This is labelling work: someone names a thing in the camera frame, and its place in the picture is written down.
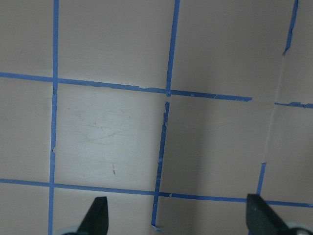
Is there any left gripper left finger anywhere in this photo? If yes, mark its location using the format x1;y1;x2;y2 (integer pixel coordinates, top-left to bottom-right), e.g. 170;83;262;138
76;197;109;235

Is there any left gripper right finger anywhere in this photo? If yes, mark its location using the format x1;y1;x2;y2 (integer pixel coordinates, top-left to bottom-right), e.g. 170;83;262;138
246;194;292;235

